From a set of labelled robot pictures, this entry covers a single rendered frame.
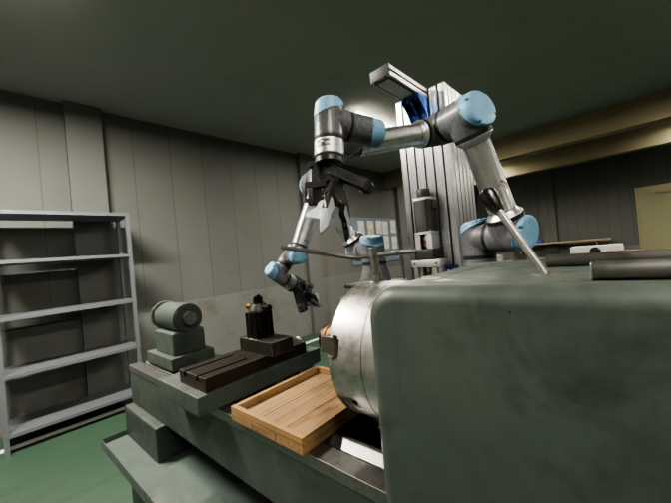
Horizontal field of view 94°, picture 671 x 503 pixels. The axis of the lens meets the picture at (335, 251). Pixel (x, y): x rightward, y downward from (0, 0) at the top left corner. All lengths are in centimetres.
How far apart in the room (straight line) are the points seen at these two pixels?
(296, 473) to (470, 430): 52
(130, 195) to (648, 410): 426
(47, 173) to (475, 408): 412
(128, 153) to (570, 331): 433
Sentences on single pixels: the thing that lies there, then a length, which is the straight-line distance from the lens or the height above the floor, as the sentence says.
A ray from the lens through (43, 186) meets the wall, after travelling 419.
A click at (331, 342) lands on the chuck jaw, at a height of 112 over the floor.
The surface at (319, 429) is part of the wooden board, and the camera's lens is 87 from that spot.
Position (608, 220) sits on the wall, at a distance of 977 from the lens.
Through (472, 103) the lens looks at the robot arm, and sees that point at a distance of 110.
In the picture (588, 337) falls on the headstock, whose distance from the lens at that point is 44.
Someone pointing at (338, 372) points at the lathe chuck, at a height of 107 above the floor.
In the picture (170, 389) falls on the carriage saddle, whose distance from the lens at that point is 129.
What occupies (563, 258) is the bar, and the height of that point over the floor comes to 127.
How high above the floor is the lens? 131
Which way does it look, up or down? 1 degrees up
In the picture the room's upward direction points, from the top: 5 degrees counter-clockwise
